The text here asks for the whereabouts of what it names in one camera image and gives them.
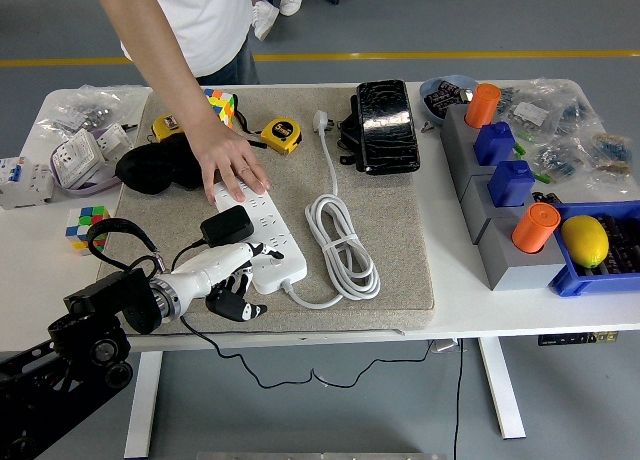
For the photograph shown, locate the grey-brown mat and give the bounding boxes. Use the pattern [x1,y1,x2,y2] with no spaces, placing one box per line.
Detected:
[88,85,435,339]

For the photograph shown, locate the person's hand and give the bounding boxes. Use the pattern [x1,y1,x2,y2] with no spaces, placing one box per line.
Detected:
[199,126,271,205]

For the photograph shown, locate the white power strip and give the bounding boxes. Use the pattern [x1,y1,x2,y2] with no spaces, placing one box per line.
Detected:
[213,179,308,295]

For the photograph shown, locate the dark components in bowl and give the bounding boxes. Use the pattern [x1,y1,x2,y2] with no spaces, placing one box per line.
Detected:
[425,79,475,119]

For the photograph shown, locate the glossy black case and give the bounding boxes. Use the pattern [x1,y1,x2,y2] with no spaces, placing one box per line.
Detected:
[354,78,421,175]

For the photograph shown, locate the clear bag white parts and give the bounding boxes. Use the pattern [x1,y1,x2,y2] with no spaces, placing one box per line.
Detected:
[499,84,559,136]

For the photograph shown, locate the person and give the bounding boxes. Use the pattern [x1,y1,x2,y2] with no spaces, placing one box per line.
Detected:
[119,0,261,86]

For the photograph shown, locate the blue plastic bin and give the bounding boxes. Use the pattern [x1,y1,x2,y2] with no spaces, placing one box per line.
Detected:
[547,199,640,299]

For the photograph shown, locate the yellow lemon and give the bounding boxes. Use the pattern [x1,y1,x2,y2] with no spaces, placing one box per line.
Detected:
[559,214,610,270]

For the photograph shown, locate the orange cylinder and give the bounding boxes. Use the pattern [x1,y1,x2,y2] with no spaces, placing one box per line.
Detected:
[510,202,560,255]
[464,82,502,130]

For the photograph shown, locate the black cloth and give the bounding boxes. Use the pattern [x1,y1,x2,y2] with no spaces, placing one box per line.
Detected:
[114,132,209,195]

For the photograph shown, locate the white power strip cord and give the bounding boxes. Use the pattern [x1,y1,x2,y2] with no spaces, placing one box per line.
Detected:
[287,108,381,310]

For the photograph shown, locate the blue peg block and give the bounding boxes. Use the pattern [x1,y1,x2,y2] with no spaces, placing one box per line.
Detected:
[487,159,536,209]
[473,121,517,166]

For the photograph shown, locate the clear bag of resistors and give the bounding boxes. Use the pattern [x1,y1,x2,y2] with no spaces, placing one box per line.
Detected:
[549,79,601,131]
[527,132,594,184]
[582,124,639,194]

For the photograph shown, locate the black plug adapter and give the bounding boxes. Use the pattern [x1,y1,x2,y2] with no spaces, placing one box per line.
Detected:
[199,204,255,249]

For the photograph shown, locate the white circuit breaker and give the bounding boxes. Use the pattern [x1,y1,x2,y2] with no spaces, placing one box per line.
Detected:
[0,155,55,211]

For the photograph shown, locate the yellow tape measure 5m print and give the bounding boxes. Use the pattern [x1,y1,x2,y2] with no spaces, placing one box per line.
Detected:
[259,118,303,156]

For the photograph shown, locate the yellow tape measure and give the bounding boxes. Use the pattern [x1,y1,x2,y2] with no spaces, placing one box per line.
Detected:
[150,113,184,142]

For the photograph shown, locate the grey holder block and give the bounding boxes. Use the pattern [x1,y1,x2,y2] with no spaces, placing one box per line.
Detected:
[459,172,534,246]
[477,214,569,292]
[448,134,501,181]
[438,103,484,151]

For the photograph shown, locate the black lanyard strap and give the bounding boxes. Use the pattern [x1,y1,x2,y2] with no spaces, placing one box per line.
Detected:
[232,93,269,150]

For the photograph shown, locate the thin black plug cord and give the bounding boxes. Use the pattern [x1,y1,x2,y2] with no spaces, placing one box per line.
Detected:
[169,237,434,390]

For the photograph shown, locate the metal bracket under table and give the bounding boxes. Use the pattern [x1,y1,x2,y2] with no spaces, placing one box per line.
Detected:
[428,338,467,355]

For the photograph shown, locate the small colourful puzzle cube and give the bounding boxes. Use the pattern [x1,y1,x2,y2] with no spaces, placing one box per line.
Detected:
[65,205,112,254]

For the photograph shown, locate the white table leg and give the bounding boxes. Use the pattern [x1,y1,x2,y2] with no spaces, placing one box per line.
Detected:
[477,337,527,440]
[123,350,164,459]

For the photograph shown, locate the light blue bowl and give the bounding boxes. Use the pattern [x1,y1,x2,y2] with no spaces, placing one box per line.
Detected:
[418,75,479,127]

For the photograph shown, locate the dark components in bin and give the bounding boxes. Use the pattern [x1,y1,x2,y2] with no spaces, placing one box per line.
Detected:
[597,214,640,276]

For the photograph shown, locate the white socket module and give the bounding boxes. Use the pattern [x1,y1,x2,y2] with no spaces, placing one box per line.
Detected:
[49,128,106,187]
[93,122,132,162]

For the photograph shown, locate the large colourful puzzle cube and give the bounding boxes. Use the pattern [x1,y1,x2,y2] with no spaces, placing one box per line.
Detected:
[203,87,236,130]

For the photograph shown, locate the black hanging cable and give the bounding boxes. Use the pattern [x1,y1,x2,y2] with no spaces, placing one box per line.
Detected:
[452,339,464,460]

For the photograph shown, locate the table control panel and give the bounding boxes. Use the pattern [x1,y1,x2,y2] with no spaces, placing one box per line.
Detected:
[537,331,620,347]

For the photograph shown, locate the clear bag of screws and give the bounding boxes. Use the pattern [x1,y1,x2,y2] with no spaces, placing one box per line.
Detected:
[47,83,149,134]

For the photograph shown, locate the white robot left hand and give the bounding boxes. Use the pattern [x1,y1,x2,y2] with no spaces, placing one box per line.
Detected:
[169,241,286,324]

